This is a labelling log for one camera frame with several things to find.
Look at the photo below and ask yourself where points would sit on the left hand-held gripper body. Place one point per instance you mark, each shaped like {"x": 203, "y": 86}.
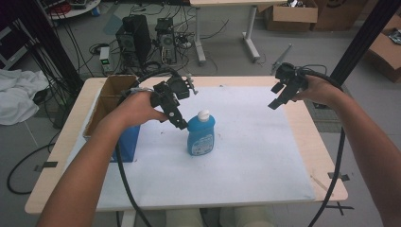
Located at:
{"x": 167, "y": 94}

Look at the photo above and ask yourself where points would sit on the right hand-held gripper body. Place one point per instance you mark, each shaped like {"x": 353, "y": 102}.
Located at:
{"x": 290, "y": 75}

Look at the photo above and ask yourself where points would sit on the blue bottle with white cap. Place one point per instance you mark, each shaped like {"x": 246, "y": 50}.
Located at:
{"x": 201, "y": 135}

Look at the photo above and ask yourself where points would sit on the person's left hand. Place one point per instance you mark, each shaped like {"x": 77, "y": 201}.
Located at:
{"x": 142, "y": 105}

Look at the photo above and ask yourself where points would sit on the person's right hand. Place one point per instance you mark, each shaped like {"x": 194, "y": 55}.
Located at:
{"x": 318, "y": 90}

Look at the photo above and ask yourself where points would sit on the grey metal bar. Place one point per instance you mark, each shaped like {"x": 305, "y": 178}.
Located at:
{"x": 280, "y": 60}

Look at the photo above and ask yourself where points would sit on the small black computer tower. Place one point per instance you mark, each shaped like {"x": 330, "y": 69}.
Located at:
{"x": 166, "y": 38}

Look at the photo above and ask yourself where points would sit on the white-legged desk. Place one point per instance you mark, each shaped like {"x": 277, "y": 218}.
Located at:
{"x": 252, "y": 31}

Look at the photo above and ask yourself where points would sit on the cardboard box with blue side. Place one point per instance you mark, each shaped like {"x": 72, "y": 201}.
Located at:
{"x": 108, "y": 104}

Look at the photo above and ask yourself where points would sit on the open cardboard box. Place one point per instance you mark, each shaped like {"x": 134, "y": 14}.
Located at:
{"x": 386, "y": 53}
{"x": 293, "y": 14}

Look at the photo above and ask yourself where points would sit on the large black computer tower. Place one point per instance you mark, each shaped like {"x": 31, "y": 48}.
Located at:
{"x": 137, "y": 38}

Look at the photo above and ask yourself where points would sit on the white table mat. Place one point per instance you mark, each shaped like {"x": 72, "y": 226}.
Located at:
{"x": 246, "y": 151}

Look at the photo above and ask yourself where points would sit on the white power supply box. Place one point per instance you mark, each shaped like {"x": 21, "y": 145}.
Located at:
{"x": 105, "y": 58}

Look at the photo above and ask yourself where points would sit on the closed cardboard box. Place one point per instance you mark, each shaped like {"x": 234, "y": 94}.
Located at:
{"x": 340, "y": 14}

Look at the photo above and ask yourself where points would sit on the black tape strip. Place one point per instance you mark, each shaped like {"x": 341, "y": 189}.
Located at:
{"x": 340, "y": 177}
{"x": 47, "y": 165}

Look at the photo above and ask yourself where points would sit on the round white table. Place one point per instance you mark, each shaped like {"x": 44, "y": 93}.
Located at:
{"x": 75, "y": 9}

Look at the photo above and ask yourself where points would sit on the white cloth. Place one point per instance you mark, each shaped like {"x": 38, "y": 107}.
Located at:
{"x": 19, "y": 94}

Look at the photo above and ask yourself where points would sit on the black frame post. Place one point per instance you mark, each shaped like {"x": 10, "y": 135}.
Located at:
{"x": 53, "y": 44}
{"x": 362, "y": 41}

